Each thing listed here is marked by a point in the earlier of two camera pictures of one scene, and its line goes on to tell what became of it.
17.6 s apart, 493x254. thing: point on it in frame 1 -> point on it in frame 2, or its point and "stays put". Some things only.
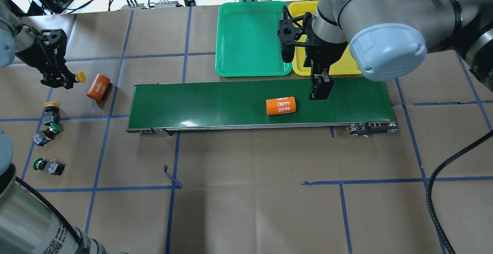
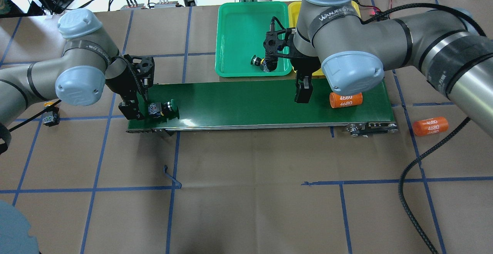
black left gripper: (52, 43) -> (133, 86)
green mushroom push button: (42, 137) -> (168, 110)
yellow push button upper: (51, 114) stays put
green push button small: (49, 166) -> (262, 62)
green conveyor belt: (362, 108) stays put
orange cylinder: (280, 105) -> (430, 125)
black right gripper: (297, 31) -> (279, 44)
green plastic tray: (247, 42) stays put
